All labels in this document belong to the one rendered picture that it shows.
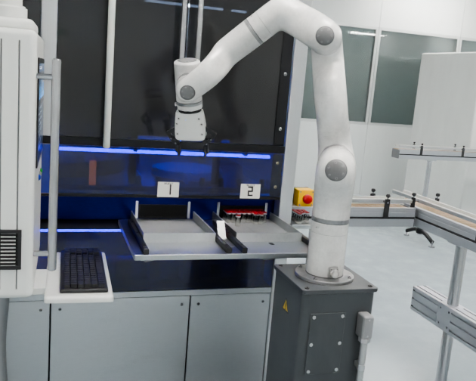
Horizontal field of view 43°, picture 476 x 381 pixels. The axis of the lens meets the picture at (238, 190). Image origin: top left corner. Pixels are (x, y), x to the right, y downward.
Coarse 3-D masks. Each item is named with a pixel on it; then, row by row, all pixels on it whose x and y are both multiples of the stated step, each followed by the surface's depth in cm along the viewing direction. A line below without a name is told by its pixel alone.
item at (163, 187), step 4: (160, 184) 232; (164, 184) 233; (168, 184) 233; (172, 184) 234; (176, 184) 234; (160, 188) 233; (164, 188) 233; (168, 188) 234; (172, 188) 234; (176, 188) 235; (160, 192) 233; (164, 192) 234; (168, 192) 234; (172, 192) 235; (176, 192) 235; (160, 196) 233; (164, 196) 234; (168, 196) 234; (172, 196) 235; (176, 196) 235
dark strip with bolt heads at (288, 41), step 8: (288, 40) 237; (288, 48) 238; (288, 56) 238; (288, 64) 239; (280, 72) 239; (288, 72) 240; (280, 80) 239; (288, 80) 240; (280, 88) 240; (288, 88) 241; (280, 96) 241; (288, 96) 242; (280, 104) 241; (280, 112) 242; (280, 120) 243; (280, 128) 243; (280, 136) 244; (280, 144) 245
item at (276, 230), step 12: (216, 216) 244; (276, 216) 251; (228, 228) 228; (240, 228) 238; (252, 228) 240; (264, 228) 241; (276, 228) 243; (288, 228) 238; (240, 240) 219; (252, 240) 221; (264, 240) 222; (276, 240) 223; (288, 240) 225; (300, 240) 227
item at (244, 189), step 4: (244, 184) 243; (248, 184) 243; (252, 184) 244; (256, 184) 245; (260, 184) 245; (240, 188) 243; (244, 188) 243; (248, 188) 244; (256, 188) 245; (260, 188) 245; (240, 192) 243; (244, 192) 244; (252, 192) 245; (256, 192) 245; (240, 196) 243; (244, 196) 244; (248, 196) 244; (252, 196) 245; (256, 196) 246
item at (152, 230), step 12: (132, 216) 234; (144, 228) 226; (156, 228) 228; (168, 228) 229; (180, 228) 231; (192, 228) 232; (204, 228) 229; (144, 240) 208; (156, 240) 209; (168, 240) 211; (180, 240) 212; (192, 240) 213; (204, 240) 215
